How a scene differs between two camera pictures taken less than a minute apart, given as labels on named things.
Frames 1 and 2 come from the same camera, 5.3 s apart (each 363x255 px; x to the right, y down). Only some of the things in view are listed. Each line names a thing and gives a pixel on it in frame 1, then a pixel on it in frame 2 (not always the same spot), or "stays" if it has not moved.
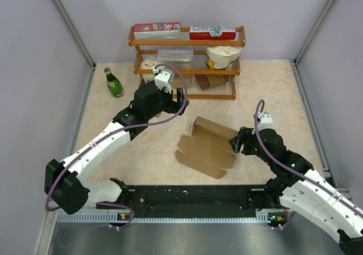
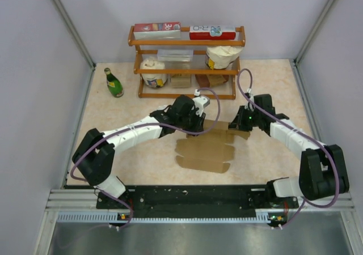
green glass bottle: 114,85 stays
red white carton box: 212,33 stays
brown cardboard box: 209,149 stays
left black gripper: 172,105 -> 199,121
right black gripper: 244,136 -> 238,122
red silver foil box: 163,30 stays
